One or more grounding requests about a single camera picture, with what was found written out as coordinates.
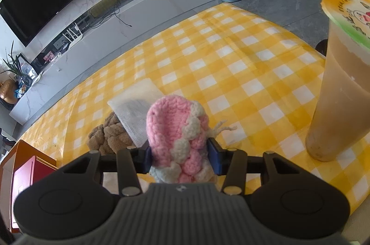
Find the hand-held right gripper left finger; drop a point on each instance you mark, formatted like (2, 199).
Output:
(148, 158)

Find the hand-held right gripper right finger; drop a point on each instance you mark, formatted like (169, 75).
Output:
(215, 156)

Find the pink white crochet piece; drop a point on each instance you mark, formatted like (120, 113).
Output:
(170, 123)

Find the brown knitted braid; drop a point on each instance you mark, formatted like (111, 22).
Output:
(109, 135)

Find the white plastic packet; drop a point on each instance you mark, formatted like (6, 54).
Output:
(135, 106)

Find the yellow white checkered tablecloth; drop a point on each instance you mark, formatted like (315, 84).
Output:
(231, 60)

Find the red box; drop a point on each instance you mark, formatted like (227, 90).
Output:
(29, 175)

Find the orange box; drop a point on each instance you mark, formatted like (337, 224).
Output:
(26, 148)

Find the white television cabinet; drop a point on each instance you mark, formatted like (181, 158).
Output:
(115, 31)

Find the plastic milk tea cup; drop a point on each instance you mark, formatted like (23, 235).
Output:
(335, 103)

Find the white router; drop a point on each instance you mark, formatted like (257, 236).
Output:
(72, 35)

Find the black bin with bag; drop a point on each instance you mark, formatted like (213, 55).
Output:
(321, 48)

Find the golden gourd ornament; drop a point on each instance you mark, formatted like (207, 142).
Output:
(8, 91)

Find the leafy plant in pot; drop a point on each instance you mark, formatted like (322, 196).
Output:
(13, 65)

